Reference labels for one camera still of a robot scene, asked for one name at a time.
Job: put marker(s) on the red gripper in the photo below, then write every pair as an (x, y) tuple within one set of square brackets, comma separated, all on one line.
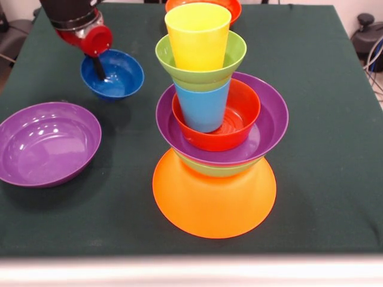
[(92, 42)]

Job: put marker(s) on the blue plastic bowl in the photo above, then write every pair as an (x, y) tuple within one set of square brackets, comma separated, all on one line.
[(119, 80)]

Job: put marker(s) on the yellow plastic cup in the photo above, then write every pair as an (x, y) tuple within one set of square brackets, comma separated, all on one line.
[(197, 39)]

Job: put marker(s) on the light blue plastic cup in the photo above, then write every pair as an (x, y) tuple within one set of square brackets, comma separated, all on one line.
[(203, 110)]

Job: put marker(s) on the small green plastic bowl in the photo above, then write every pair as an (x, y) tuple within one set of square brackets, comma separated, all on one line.
[(236, 56)]

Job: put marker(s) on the large red plastic bowl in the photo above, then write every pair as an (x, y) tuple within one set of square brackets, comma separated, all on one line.
[(235, 10)]

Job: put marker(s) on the small red plastic bowl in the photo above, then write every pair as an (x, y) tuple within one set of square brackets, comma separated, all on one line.
[(239, 128)]

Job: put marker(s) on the large green plastic bowl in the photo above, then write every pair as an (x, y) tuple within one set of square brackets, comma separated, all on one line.
[(215, 171)]

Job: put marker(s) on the large orange plastic bowl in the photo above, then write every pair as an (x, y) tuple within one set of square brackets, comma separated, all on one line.
[(212, 206)]

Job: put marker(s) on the purple plastic bowl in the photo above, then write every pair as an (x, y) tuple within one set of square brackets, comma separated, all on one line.
[(272, 119), (48, 143)]

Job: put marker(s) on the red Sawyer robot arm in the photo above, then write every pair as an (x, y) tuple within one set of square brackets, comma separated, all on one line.
[(68, 12)]

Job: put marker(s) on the dark grey stand base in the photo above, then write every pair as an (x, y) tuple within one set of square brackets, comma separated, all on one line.
[(18, 33), (366, 33)]

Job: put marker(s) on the dark green tablecloth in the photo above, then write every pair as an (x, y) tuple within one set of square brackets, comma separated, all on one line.
[(314, 149)]

